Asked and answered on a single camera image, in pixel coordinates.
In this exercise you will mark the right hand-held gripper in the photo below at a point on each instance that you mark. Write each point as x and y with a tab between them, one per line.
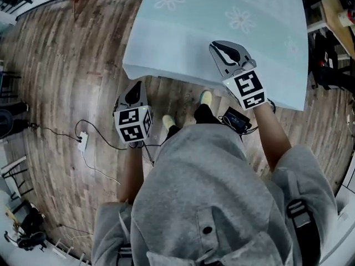
247	89

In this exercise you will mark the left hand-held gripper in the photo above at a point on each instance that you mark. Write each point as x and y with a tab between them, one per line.
130	126

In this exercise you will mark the person's left forearm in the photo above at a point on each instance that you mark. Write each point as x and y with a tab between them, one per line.
130	173

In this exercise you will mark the person's right forearm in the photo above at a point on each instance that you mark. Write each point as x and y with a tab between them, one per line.
273	137

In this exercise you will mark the pale yellow sneaker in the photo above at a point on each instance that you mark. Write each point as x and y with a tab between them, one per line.
206	97
167	121

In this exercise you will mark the light blue floral tablecloth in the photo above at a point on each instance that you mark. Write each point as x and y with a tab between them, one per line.
194	37

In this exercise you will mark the black battery box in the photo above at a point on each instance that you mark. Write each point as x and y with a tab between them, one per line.
235	119

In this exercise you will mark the person's black trousers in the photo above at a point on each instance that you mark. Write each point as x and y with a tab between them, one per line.
205	115

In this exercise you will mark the white power strip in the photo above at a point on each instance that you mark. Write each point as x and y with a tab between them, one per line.
83	141

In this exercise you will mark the black office chair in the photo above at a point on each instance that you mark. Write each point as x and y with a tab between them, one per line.
332	68

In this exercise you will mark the light wooden desk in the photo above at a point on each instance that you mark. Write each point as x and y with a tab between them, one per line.
337	26

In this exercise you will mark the person's grey hoodie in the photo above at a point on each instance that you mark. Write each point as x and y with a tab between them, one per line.
208	190

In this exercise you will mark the black round-backed chair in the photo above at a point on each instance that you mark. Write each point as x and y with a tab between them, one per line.
5	120

